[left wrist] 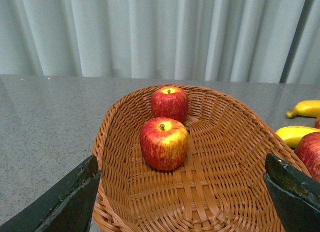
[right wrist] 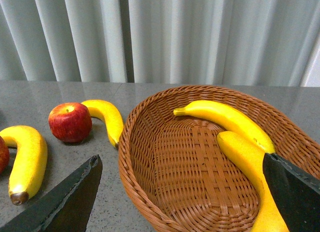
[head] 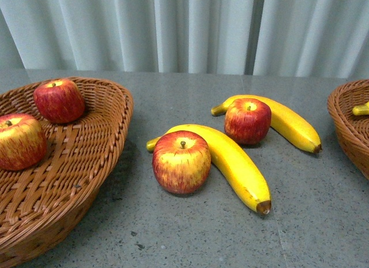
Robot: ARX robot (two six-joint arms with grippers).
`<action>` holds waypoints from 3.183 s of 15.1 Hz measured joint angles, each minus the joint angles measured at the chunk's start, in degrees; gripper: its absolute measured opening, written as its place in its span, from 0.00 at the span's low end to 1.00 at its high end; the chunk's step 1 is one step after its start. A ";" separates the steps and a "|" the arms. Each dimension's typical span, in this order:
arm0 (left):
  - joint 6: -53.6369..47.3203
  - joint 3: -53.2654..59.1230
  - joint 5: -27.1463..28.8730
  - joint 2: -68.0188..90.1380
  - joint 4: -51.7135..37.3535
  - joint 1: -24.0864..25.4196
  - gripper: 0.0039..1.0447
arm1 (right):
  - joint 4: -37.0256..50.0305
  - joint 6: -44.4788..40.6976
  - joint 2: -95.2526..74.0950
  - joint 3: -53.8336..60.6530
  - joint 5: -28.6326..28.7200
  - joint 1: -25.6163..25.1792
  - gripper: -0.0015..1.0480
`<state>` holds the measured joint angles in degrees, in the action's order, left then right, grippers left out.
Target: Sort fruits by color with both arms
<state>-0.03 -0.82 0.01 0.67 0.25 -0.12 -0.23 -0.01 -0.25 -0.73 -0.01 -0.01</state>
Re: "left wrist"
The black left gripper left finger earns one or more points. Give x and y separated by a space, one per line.
65 207

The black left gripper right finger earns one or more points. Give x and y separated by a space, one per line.
295 196

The yellow banana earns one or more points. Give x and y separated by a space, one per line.
307 108
292 135

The dark red apple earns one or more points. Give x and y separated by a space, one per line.
317 123

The left brown wicker basket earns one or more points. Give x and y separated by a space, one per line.
218 188

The red yellow apple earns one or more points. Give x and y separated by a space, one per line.
163 143

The grey curtain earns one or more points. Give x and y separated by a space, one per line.
274 41

